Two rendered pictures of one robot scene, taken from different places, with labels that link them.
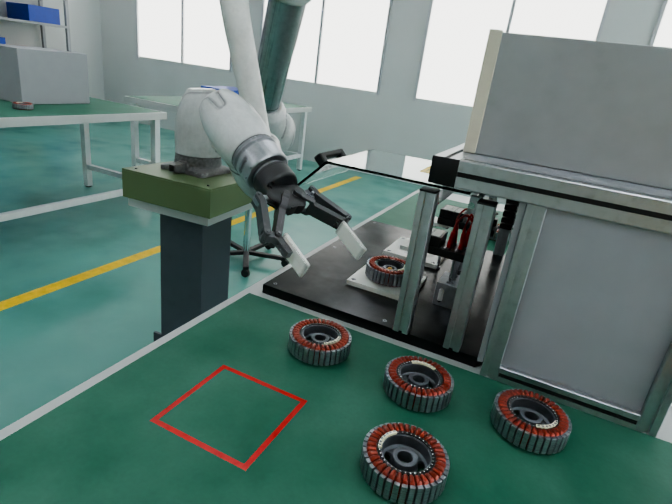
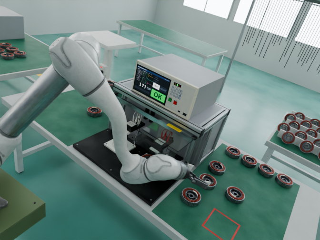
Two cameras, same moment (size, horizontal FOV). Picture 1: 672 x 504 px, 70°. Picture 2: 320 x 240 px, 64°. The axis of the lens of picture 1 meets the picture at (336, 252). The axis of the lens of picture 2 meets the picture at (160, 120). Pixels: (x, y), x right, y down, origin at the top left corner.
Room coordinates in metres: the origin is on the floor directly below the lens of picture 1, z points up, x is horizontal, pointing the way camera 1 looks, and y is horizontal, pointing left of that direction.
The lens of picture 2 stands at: (0.91, 1.09, 1.82)
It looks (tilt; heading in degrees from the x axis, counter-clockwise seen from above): 30 degrees down; 276
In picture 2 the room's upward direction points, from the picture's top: 14 degrees clockwise
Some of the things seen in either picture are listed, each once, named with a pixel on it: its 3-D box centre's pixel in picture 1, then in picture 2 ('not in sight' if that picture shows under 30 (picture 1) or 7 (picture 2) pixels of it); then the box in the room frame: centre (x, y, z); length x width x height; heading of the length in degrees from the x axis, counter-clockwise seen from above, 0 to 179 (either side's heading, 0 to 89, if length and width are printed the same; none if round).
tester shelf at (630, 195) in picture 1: (573, 168); (172, 99); (1.02, -0.47, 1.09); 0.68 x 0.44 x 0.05; 157
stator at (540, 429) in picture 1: (530, 419); (216, 167); (0.60, -0.33, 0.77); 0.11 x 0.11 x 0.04
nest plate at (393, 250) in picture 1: (417, 251); (120, 145); (1.26, -0.23, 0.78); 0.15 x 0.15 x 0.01; 67
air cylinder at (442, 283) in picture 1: (449, 289); not in sight; (0.98, -0.26, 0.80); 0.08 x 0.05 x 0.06; 157
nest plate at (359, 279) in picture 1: (387, 280); not in sight; (1.04, -0.13, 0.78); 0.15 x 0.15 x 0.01; 67
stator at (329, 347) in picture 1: (319, 341); (190, 196); (0.74, 0.01, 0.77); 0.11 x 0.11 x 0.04
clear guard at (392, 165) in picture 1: (398, 178); (169, 136); (0.96, -0.10, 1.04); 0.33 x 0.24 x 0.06; 67
